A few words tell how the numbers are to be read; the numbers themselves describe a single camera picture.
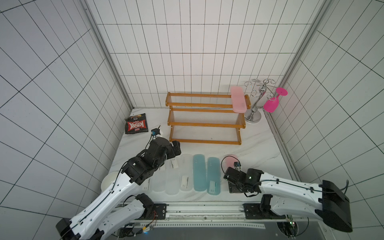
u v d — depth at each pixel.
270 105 1.02
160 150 0.51
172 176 0.84
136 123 1.07
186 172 0.86
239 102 0.81
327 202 0.42
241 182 0.60
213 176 0.85
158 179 0.82
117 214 0.54
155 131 0.62
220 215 0.73
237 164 0.74
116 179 0.44
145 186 0.80
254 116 1.14
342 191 0.44
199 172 0.86
